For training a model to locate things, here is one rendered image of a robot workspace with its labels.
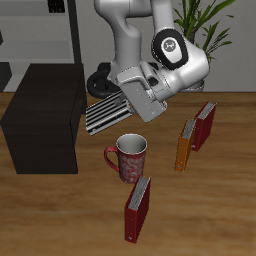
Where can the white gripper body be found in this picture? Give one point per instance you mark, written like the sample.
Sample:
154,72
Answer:
142,98

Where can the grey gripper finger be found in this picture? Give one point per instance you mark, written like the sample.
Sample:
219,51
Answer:
120,100
130,107

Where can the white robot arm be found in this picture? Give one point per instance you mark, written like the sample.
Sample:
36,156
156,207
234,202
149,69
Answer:
130,36

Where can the black and white striped book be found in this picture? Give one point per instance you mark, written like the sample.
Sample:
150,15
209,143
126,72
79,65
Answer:
104,115

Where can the orange book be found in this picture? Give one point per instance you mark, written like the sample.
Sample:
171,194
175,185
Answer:
184,146

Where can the small red book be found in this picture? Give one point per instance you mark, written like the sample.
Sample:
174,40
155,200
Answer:
204,127

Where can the large red book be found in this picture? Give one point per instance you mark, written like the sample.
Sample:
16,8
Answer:
137,209

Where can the white background shelf unit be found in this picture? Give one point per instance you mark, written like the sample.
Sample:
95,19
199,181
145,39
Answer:
36,36

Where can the black box on shelf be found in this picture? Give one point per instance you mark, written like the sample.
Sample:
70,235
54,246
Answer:
56,5

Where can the red patterned mug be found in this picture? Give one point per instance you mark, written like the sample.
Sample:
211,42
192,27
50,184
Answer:
131,163

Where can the dark brown desk caddy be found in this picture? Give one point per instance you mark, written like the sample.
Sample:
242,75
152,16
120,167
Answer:
43,116

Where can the green pot plant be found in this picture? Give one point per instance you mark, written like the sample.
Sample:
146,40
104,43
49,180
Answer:
196,23

